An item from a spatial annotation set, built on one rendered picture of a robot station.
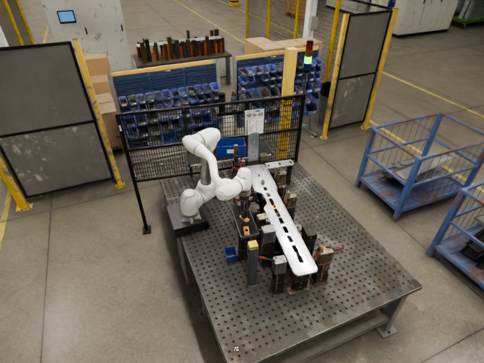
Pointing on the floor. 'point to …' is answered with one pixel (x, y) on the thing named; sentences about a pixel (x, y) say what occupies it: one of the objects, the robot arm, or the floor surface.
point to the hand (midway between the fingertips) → (244, 214)
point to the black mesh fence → (208, 127)
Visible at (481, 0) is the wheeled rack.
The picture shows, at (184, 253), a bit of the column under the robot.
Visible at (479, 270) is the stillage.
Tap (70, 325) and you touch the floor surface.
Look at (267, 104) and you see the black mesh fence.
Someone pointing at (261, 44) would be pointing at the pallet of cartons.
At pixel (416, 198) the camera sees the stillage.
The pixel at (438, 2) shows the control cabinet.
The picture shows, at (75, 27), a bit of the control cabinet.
